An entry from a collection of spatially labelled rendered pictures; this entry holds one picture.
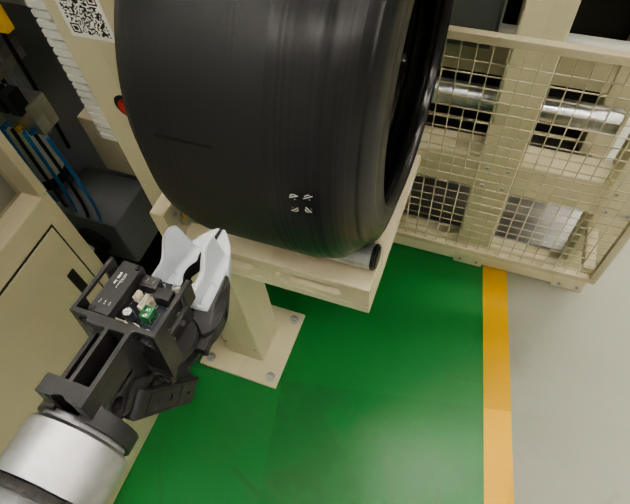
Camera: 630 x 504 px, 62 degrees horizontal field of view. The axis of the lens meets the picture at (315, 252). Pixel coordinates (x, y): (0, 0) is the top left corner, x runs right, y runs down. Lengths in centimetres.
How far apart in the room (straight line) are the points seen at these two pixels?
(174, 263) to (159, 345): 11
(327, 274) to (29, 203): 56
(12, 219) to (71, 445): 74
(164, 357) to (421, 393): 136
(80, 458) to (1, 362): 76
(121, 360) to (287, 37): 29
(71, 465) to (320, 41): 37
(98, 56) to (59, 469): 62
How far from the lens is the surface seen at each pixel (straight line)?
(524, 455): 172
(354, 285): 86
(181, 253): 49
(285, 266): 89
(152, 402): 45
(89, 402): 38
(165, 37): 54
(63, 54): 94
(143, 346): 41
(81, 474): 39
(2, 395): 118
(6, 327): 111
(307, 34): 48
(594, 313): 196
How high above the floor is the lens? 162
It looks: 57 degrees down
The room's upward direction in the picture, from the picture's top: 7 degrees counter-clockwise
